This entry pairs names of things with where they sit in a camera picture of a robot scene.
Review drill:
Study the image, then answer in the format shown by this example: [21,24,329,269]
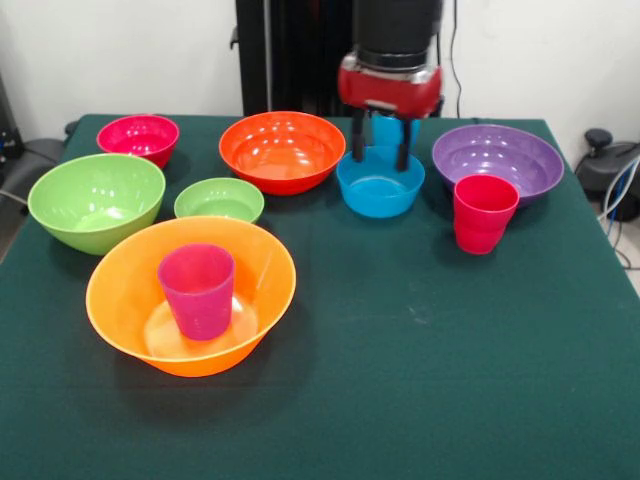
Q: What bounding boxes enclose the blue cup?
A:
[370,112,422,162]

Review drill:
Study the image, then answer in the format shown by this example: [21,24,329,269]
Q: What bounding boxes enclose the thin black wall cable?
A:
[449,0,481,124]

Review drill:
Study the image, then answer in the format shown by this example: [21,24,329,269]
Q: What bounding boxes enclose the pink bowl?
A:
[96,114,181,170]

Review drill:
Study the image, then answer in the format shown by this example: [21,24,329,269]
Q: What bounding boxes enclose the black equipment box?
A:
[0,74,24,161]

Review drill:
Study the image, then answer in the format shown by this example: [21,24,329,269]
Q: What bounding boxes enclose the large green bowl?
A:
[27,153,167,257]

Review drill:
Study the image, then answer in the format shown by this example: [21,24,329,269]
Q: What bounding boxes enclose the purple bowl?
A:
[431,123,566,209]

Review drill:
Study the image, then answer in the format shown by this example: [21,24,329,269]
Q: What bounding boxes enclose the blue bowl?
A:
[335,145,427,219]

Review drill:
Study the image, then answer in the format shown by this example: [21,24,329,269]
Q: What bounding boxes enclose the large orange bowl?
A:
[84,215,297,378]

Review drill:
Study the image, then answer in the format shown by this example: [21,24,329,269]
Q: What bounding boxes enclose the black cable with plug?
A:
[430,0,447,119]

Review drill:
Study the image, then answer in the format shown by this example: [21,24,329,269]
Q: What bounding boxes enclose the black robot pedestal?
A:
[229,0,357,117]

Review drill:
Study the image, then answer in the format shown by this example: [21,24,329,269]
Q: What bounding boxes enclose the dark green tablecloth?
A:
[0,113,640,480]

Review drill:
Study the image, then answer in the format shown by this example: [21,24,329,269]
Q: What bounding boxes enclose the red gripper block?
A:
[337,66,446,172]

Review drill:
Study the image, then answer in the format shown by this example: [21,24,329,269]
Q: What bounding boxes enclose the blue white cable bundle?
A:
[597,159,640,271]

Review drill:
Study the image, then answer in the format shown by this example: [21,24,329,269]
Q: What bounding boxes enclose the purple cup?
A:
[157,243,236,342]

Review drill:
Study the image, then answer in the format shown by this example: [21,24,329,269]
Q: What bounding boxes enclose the small green bowl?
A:
[173,177,266,225]

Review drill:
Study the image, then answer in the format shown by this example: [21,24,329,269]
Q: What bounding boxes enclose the pink cup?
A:
[452,174,521,256]

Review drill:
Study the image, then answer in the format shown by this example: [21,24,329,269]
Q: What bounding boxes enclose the red bowl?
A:
[218,110,347,197]

